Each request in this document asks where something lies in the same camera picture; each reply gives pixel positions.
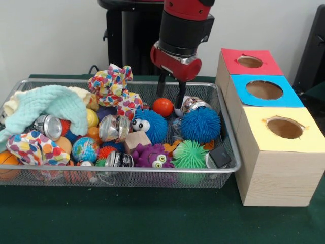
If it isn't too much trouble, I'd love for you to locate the crumpled polka dot cloth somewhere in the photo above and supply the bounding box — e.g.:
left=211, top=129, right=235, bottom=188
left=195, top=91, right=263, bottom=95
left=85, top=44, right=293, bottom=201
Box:
left=6, top=130, right=71, bottom=166

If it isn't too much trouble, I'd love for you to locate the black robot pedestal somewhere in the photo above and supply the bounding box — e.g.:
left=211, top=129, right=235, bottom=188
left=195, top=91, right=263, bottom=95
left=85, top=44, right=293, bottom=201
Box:
left=97, top=0, right=193, bottom=76

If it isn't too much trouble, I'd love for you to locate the shallow clear mesh bin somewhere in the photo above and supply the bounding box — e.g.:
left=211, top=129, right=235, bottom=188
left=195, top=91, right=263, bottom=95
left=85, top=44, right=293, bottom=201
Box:
left=0, top=78, right=242, bottom=189

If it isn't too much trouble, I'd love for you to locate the mint green waffle cloth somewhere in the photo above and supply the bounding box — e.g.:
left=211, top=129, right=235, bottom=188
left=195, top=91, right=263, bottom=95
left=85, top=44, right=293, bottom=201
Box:
left=0, top=85, right=89, bottom=144

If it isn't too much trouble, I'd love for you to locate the black furniture panel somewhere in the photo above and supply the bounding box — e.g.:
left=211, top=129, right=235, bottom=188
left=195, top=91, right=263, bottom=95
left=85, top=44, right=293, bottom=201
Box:
left=292, top=4, right=325, bottom=95

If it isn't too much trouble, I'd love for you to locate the knotted polka dot cloth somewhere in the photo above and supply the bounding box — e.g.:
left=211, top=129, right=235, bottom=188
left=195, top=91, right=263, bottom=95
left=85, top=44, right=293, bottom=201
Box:
left=88, top=63, right=144, bottom=120

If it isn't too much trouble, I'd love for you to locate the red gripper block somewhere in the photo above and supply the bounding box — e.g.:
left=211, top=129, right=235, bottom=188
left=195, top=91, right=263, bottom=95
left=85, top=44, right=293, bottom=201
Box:
left=150, top=42, right=203, bottom=109

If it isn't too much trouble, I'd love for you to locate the green spiky rubber ball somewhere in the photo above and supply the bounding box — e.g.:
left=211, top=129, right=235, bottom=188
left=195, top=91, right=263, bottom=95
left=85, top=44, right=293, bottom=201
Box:
left=172, top=139, right=210, bottom=169

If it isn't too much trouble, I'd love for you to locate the crushed silver can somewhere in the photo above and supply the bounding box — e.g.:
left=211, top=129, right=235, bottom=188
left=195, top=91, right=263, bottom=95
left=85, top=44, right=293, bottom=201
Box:
left=98, top=114, right=132, bottom=144

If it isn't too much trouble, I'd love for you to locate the neighbouring green covered table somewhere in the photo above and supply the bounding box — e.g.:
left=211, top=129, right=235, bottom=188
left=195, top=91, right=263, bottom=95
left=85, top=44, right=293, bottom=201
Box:
left=299, top=81, right=325, bottom=112

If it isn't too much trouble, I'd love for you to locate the cream waffle cloth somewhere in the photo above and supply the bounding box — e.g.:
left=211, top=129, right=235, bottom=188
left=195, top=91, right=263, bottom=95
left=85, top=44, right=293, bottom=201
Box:
left=4, top=86, right=99, bottom=120

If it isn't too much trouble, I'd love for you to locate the white baseball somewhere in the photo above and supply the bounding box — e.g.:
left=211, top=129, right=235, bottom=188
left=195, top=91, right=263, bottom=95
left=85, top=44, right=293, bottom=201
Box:
left=173, top=96, right=189, bottom=117

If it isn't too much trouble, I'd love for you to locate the blue fuzzy ball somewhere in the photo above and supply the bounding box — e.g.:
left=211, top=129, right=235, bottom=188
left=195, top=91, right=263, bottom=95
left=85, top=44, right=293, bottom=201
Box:
left=180, top=106, right=221, bottom=144

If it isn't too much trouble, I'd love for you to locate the purple monster toy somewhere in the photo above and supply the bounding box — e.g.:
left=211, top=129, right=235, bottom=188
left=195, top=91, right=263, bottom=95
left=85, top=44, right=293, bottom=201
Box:
left=131, top=143, right=175, bottom=168

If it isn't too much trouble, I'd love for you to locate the blue fuzzy toy with eyes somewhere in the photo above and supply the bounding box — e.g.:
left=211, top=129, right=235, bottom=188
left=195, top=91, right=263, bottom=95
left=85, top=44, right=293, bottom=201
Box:
left=131, top=108, right=169, bottom=144

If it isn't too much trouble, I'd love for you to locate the small red ball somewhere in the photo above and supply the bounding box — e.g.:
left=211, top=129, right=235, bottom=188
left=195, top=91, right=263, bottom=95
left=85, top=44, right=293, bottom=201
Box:
left=152, top=97, right=174, bottom=118

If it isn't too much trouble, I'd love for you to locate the dark green tablecloth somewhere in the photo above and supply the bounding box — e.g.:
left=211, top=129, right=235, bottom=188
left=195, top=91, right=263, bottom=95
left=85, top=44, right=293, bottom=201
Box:
left=0, top=73, right=325, bottom=244

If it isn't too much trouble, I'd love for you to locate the wooden box with three holes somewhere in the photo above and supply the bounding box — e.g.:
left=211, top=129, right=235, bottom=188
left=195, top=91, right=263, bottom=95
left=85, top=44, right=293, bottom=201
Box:
left=215, top=47, right=325, bottom=207

